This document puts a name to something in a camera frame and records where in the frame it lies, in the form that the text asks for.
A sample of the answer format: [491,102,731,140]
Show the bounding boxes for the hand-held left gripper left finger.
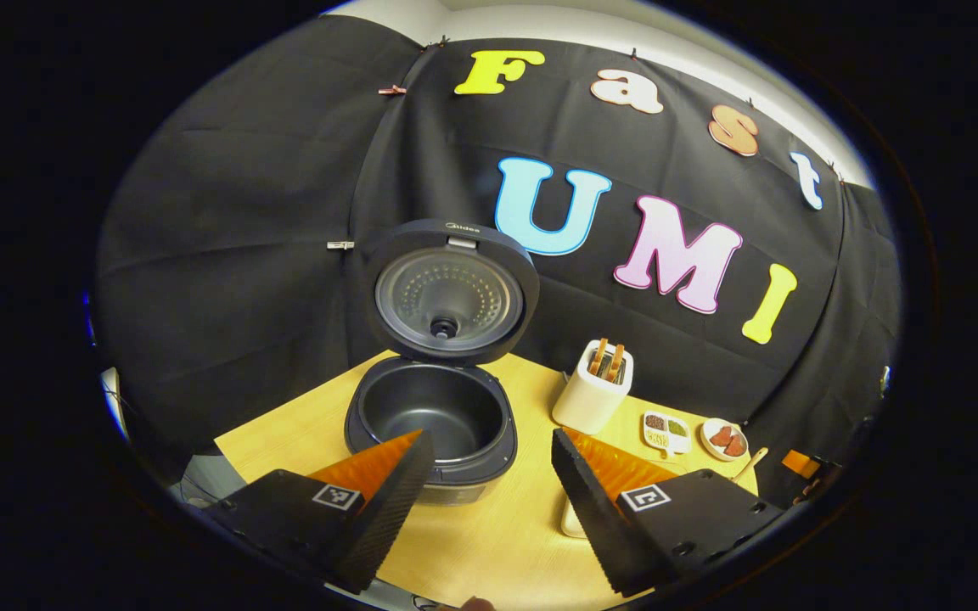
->
[200,429,436,595]

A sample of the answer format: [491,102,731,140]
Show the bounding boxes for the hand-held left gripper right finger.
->
[551,427,787,597]

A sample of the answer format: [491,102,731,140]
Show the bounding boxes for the clear plastic rice container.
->
[559,496,589,541]

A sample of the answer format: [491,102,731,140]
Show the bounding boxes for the wooden spoon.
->
[731,447,769,483]

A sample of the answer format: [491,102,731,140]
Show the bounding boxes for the dark grey rice cooker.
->
[343,218,541,507]

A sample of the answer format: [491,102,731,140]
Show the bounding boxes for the small white round plate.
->
[700,418,749,462]

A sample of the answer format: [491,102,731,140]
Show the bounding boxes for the white divided grain dish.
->
[642,411,693,457]

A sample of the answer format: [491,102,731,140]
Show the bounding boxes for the white toaster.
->
[551,339,635,435]

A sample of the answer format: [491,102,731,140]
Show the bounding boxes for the black backdrop cloth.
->
[94,13,902,502]

